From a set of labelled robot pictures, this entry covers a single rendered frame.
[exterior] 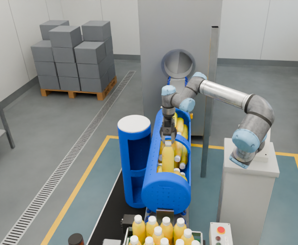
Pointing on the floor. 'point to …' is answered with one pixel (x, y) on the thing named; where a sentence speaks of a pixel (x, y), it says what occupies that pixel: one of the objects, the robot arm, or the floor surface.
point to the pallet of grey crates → (75, 58)
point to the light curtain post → (209, 98)
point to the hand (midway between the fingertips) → (167, 142)
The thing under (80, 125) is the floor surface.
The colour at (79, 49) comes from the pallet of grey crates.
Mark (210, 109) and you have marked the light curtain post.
